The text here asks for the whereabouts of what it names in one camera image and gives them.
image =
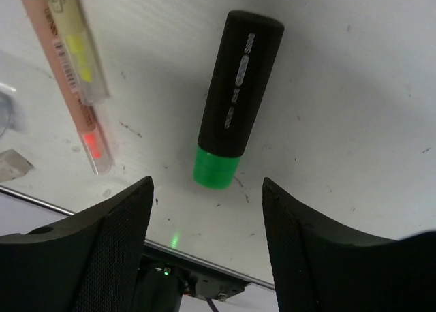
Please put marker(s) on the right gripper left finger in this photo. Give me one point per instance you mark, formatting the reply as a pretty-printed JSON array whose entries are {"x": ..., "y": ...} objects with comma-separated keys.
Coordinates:
[{"x": 86, "y": 262}]

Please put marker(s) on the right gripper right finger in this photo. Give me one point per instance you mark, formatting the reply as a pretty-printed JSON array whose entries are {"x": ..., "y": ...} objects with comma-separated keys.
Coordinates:
[{"x": 319, "y": 264}]

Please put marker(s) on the black green-capped highlighter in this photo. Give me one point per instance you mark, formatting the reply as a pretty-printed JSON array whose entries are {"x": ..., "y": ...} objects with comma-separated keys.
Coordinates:
[{"x": 245, "y": 59}]

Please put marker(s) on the yellow slim highlighter pen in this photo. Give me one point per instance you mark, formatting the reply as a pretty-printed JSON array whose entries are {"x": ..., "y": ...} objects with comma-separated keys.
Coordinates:
[{"x": 76, "y": 37}]

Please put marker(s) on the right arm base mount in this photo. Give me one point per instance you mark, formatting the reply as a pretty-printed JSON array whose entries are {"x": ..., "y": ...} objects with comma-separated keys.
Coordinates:
[{"x": 169, "y": 280}]

